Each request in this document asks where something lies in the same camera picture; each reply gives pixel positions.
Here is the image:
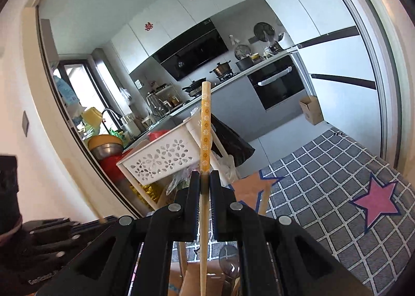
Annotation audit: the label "cardboard box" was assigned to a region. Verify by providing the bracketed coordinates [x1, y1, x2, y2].
[299, 96, 324, 126]

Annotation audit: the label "metal spoon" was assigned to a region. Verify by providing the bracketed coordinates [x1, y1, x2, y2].
[220, 245, 241, 281]

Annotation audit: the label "beige flower-cut basket cart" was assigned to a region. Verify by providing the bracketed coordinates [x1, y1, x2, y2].
[116, 108, 234, 213]

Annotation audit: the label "round black rack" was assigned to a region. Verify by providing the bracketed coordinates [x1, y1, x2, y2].
[253, 22, 276, 43]

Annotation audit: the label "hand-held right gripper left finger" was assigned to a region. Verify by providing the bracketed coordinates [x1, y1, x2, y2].
[39, 171, 203, 296]

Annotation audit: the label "orange patterned wooden chopstick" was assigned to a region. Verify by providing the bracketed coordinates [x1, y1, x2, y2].
[198, 81, 212, 296]

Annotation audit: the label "gold foil package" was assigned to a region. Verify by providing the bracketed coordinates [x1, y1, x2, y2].
[130, 182, 163, 210]

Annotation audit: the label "white refrigerator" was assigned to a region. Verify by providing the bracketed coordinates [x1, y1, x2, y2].
[224, 0, 390, 162]

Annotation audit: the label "glass kettle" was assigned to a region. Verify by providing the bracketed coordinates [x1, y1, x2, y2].
[146, 92, 167, 118]

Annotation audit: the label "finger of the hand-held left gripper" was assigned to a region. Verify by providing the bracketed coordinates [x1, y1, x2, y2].
[30, 234, 99, 262]
[22, 216, 118, 236]

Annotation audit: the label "black plastic bag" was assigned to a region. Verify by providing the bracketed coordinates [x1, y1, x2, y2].
[210, 114, 255, 167]

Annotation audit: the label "round glass lid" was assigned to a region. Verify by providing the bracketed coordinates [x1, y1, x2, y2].
[234, 44, 251, 60]

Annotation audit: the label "white upper cabinets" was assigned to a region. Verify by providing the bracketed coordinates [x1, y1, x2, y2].
[110, 0, 251, 57]

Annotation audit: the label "black built-in oven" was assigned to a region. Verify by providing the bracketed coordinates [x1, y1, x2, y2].
[247, 54, 307, 112]

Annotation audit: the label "white spice rack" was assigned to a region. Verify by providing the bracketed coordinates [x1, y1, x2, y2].
[151, 84, 183, 109]

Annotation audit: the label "white sliding door frame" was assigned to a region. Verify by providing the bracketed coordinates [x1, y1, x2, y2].
[309, 0, 415, 171]

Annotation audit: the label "steel pot on stove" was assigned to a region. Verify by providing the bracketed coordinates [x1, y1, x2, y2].
[210, 61, 233, 77]

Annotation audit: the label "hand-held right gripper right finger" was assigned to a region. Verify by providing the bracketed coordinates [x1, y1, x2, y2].
[209, 170, 373, 296]

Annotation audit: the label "kitchen faucet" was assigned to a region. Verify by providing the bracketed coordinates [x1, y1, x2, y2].
[101, 108, 126, 135]

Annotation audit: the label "black range hood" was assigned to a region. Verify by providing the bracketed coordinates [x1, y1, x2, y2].
[152, 19, 229, 82]

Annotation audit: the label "dark stockpot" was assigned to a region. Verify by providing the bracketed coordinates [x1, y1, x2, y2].
[235, 56, 254, 72]

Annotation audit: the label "beige plastic utensil holder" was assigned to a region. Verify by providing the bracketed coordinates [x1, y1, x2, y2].
[167, 240, 242, 296]

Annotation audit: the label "red bucket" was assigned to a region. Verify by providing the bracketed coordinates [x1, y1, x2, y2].
[99, 150, 134, 184]

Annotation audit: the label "grey kitchen counter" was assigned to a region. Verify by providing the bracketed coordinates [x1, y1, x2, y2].
[130, 46, 312, 154]

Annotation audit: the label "hanging clear plastic bag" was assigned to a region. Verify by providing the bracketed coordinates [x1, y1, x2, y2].
[119, 88, 134, 106]

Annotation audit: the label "black wok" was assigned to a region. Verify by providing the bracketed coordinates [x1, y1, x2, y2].
[182, 80, 207, 95]

